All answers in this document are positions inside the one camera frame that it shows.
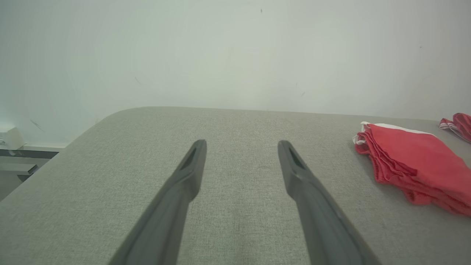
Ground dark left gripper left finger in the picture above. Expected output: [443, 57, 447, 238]
[108, 139, 208, 265]

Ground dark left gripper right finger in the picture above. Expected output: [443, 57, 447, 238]
[277, 140, 382, 265]

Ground red shorts with white waistband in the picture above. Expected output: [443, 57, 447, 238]
[352, 121, 471, 217]

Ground red jersey with white sleeves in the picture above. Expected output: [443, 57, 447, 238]
[439, 112, 471, 143]

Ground black baseboard strip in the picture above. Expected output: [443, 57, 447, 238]
[0, 149, 60, 160]

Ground small white box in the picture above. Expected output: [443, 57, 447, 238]
[0, 127, 25, 151]

